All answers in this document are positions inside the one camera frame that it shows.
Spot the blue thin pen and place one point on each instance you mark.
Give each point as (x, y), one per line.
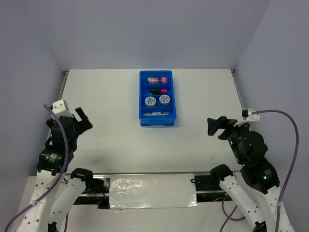
(152, 113)

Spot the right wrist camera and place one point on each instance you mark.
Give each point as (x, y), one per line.
(249, 116)

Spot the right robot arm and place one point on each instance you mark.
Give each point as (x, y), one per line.
(258, 173)

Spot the pink lidded jar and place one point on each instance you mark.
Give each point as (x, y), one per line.
(157, 80)

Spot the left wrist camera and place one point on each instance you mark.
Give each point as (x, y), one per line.
(60, 108)

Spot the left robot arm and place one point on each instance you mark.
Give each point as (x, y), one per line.
(48, 211)

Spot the blue patterned jar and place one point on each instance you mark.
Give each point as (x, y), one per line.
(150, 101)
(164, 100)

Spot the blue compartment tray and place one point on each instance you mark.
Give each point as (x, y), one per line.
(145, 91)

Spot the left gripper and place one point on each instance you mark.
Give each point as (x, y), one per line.
(85, 123)

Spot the white foil panel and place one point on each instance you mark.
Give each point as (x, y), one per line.
(152, 191)

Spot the pink highlighter marker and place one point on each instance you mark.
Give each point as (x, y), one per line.
(157, 91)

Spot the yellow thin pen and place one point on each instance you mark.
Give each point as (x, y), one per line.
(162, 114)

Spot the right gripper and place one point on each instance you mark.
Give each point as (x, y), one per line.
(222, 122)

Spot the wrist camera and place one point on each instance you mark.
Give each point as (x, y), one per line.
(60, 108)
(249, 116)

